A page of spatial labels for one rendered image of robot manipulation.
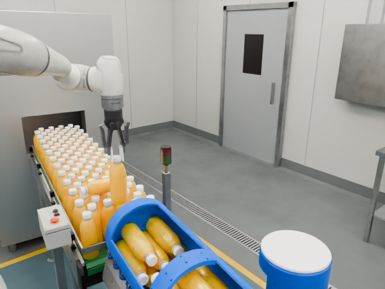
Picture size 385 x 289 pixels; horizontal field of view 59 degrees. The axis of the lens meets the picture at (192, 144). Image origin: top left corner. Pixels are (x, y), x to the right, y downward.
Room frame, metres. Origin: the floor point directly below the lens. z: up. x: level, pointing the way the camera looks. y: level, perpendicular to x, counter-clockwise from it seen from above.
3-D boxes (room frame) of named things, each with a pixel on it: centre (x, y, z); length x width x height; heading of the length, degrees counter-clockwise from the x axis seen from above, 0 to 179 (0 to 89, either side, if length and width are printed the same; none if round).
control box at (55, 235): (1.31, 0.61, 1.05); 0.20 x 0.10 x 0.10; 32
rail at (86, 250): (1.35, 0.30, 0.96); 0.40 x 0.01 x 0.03; 122
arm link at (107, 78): (1.39, 0.35, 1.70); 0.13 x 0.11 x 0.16; 78
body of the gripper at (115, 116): (1.38, 0.33, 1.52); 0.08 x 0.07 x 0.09; 120
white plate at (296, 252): (1.18, -0.42, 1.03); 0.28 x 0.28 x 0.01
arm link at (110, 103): (1.38, 0.33, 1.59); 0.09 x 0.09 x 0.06
